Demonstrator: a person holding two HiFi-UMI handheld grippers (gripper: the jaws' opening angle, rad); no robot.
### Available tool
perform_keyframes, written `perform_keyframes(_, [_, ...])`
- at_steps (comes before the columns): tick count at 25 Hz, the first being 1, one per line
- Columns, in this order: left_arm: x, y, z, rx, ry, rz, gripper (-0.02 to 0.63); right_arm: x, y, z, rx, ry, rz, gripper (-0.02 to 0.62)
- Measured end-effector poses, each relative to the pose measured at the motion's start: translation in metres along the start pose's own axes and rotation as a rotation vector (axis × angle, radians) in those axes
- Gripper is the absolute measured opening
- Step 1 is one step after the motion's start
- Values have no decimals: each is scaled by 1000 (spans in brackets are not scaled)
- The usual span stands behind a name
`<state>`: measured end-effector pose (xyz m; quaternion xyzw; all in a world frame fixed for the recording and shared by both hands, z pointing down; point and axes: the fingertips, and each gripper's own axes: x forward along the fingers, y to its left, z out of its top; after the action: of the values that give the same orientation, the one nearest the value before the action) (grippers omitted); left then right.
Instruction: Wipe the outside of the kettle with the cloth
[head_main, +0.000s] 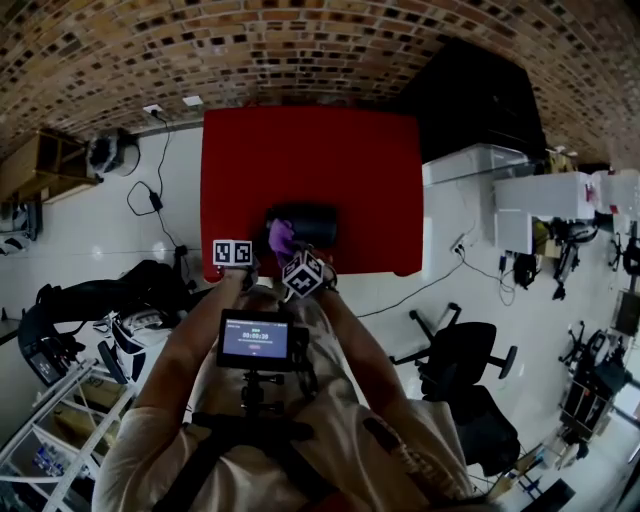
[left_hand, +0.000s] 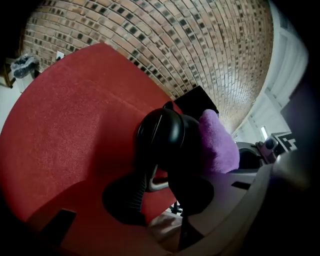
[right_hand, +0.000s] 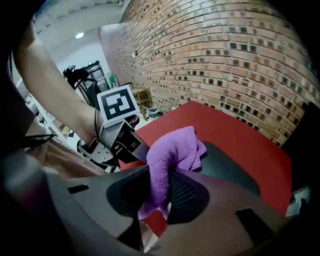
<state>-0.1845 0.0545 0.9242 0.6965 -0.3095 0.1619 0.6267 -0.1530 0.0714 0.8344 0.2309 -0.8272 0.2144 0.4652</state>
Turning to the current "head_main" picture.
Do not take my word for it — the black chest monitor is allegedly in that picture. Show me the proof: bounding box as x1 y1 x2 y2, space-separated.
216 308 296 372

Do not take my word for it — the small lit monitor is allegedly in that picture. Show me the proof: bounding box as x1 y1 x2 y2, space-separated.
28 349 66 386

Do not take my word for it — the black stand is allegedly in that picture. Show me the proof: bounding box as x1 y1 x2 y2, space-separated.
552 222 599 301

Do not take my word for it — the black equipment cart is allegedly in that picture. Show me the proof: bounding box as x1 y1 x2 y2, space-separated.
559 319 640 441

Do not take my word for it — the white desk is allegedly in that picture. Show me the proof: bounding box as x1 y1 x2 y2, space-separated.
492 171 599 251

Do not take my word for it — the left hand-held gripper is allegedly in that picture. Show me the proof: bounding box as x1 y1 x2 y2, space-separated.
212 238 261 291

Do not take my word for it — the black bag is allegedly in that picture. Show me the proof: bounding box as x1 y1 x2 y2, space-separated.
512 252 541 290

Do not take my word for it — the black pot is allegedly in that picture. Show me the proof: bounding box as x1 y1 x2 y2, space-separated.
263 202 339 249

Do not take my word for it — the person's left forearm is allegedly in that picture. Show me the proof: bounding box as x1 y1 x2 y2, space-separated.
134 267 251 416

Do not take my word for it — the black chest harness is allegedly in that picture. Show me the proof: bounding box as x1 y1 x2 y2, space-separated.
152 412 341 512

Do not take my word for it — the wooden shelf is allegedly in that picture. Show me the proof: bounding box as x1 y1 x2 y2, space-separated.
0 127 101 204

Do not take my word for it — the black cabinet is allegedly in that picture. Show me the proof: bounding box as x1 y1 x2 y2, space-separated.
399 37 549 161

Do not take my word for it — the white and black backpack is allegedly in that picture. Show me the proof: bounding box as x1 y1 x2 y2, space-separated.
94 309 171 384

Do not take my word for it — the black table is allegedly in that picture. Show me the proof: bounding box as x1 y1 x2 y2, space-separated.
18 259 199 351

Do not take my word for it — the white metal rack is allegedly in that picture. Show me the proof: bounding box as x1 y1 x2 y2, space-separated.
0 359 139 512

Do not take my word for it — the black office chair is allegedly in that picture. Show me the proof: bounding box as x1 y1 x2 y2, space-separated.
389 302 521 476
97 244 201 384

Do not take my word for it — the black power adapter cable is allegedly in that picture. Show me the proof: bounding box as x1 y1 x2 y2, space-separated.
126 112 189 251

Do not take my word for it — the person's right forearm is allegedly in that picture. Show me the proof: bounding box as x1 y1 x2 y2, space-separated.
314 287 411 416

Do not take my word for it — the black floor cable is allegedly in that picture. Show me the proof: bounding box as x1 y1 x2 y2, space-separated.
357 244 516 319

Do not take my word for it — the table with red tablecloth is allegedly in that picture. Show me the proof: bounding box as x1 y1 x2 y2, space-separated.
199 105 425 284

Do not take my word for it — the metal cart with white gear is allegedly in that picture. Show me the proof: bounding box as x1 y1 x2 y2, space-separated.
0 199 44 256

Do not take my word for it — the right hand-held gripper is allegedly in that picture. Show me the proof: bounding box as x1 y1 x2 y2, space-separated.
281 249 339 300

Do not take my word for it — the white trash bin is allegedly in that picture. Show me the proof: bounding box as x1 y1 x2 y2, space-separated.
88 130 141 177

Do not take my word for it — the clear plastic container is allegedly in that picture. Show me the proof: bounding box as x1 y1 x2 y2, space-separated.
597 169 640 221

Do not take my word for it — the person's beige shirt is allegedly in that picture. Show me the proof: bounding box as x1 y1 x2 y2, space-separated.
92 287 476 512

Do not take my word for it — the purple cloth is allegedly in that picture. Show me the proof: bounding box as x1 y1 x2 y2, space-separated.
268 218 314 269

